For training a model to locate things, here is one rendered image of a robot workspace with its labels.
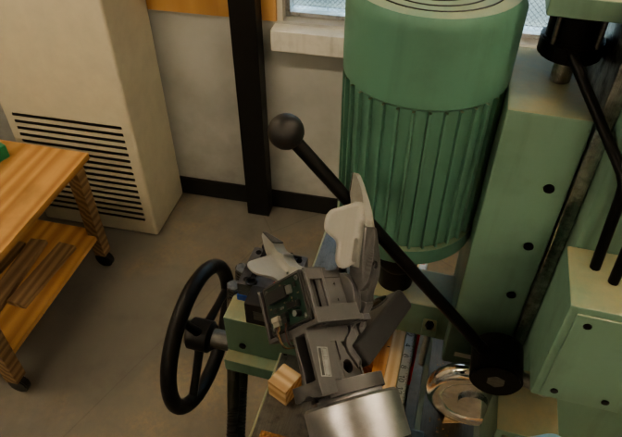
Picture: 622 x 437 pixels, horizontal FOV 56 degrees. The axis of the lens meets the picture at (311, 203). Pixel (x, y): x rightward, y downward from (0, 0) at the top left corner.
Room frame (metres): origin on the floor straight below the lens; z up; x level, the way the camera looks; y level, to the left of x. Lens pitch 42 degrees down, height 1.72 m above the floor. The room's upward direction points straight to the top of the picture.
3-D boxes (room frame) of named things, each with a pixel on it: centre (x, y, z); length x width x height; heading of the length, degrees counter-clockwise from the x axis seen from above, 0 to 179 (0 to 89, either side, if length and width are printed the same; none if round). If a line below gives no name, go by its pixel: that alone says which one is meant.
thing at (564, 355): (0.36, -0.29, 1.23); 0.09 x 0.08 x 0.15; 74
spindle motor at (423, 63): (0.56, -0.12, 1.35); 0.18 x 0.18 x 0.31
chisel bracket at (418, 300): (0.55, -0.14, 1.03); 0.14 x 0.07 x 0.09; 74
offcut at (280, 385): (0.48, 0.04, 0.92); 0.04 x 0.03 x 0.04; 143
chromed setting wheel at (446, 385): (0.40, -0.21, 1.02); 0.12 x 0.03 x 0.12; 74
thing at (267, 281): (0.62, 0.06, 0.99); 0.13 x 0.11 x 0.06; 164
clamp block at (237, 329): (0.63, 0.06, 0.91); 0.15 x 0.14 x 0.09; 164
